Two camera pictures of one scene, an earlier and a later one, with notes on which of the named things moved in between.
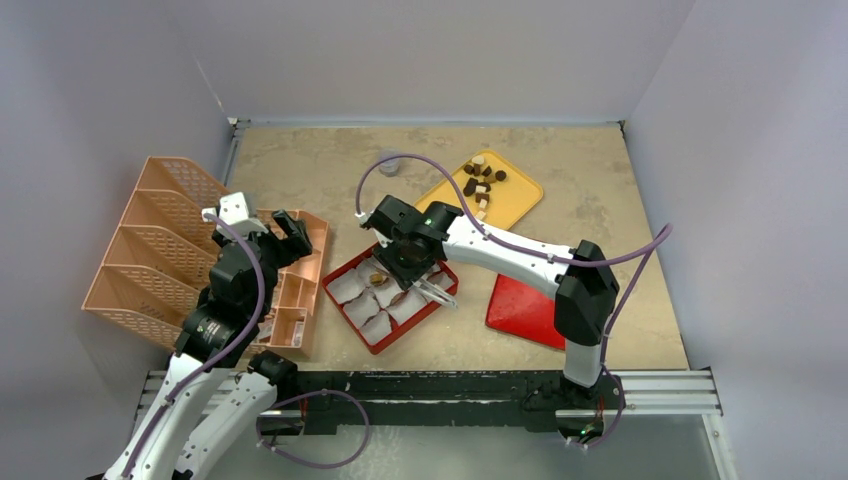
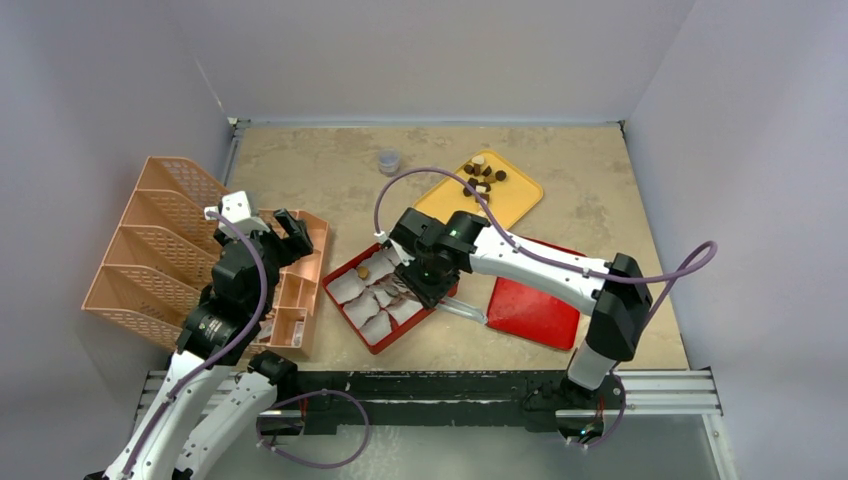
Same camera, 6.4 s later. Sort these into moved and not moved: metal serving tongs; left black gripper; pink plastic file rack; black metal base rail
Moved: metal serving tongs
Not moved: pink plastic file rack; black metal base rail; left black gripper
